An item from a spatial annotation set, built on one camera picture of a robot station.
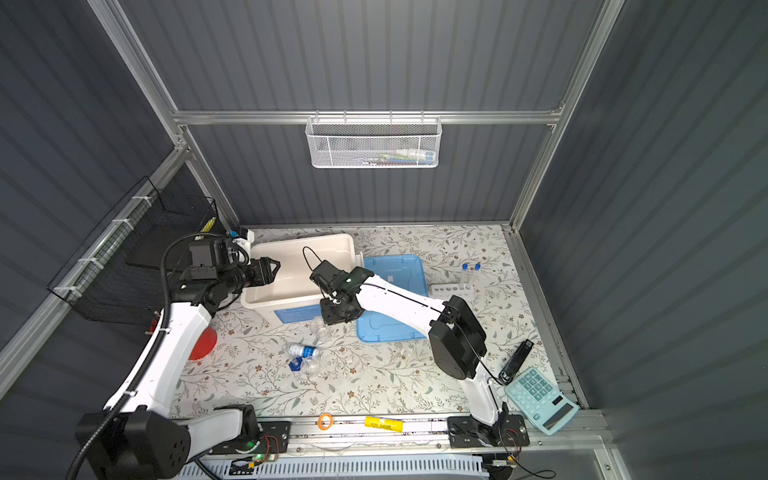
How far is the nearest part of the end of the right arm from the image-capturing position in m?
0.61

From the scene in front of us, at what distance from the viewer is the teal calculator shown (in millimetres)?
741

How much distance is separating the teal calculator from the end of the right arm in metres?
0.51

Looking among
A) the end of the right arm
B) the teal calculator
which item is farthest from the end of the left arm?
the teal calculator

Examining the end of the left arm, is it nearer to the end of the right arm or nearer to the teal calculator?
the end of the right arm
